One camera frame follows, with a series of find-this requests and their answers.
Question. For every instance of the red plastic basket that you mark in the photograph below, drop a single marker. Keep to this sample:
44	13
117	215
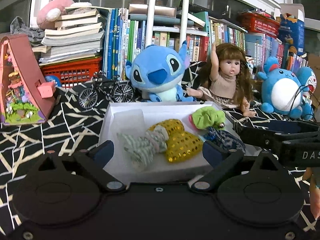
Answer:
260	22
72	72

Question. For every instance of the white cardboard box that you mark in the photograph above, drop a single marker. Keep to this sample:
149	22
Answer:
160	110

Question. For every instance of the blue cardboard box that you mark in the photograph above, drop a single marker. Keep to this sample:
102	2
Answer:
291	30

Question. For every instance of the long-haired baby doll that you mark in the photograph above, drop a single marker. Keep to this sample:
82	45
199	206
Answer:
228	80

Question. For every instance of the pink triangular house model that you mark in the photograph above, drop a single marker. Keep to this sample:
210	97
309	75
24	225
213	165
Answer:
22	80

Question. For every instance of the stack of lying books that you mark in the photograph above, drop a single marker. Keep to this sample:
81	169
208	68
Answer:
75	37

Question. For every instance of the pink plush toy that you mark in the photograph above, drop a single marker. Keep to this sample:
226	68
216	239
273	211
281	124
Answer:
53	12

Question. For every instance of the blue cat plush toy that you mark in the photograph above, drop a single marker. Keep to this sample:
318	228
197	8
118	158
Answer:
308	82

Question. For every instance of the blue alien plush toy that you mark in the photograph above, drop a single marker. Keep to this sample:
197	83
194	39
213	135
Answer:
160	75

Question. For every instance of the black white patterned blanket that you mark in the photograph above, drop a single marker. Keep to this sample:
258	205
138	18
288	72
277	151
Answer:
62	130

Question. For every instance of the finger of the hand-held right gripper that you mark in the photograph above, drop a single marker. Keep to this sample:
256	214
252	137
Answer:
262	141
275	127

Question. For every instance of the row of upright books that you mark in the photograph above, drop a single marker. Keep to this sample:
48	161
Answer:
225	37

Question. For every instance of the white foam block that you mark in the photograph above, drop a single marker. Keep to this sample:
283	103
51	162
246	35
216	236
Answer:
130	121

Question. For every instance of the miniature black bicycle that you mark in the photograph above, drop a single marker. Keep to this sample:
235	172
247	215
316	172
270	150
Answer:
107	92

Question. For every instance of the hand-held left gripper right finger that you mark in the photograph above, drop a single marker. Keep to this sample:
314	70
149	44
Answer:
212	153

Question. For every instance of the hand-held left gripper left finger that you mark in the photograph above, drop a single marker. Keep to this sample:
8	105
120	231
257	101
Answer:
103	152

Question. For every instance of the grey cloth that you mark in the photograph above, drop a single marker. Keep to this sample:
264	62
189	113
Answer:
26	31

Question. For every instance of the gold sequined bow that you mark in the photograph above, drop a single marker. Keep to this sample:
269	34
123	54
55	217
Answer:
182	142

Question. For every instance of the person's right hand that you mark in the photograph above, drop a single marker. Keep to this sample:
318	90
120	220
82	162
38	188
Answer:
313	192

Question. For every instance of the round blue mouse plush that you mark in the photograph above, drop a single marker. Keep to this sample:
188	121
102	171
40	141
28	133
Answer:
282	90

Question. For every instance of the white shelf pole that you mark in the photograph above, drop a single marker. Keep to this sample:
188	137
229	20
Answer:
151	10
186	12

